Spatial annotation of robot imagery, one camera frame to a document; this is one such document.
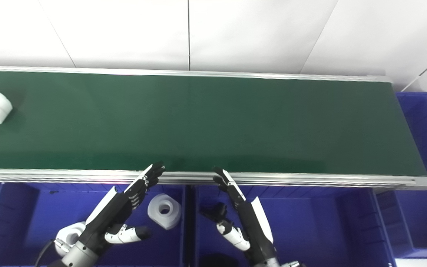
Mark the green conveyor belt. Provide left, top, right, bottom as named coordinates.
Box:
left=0, top=70, right=427, bottom=177
left=0, top=66, right=427, bottom=191

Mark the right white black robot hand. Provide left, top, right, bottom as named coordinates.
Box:
left=202, top=167, right=275, bottom=261

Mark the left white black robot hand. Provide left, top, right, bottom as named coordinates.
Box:
left=77, top=162, right=166, bottom=256

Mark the white hexagonal plastic part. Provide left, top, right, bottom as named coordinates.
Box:
left=147, top=193, right=182, bottom=231

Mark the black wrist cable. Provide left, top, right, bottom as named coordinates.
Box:
left=35, top=239, right=59, bottom=267

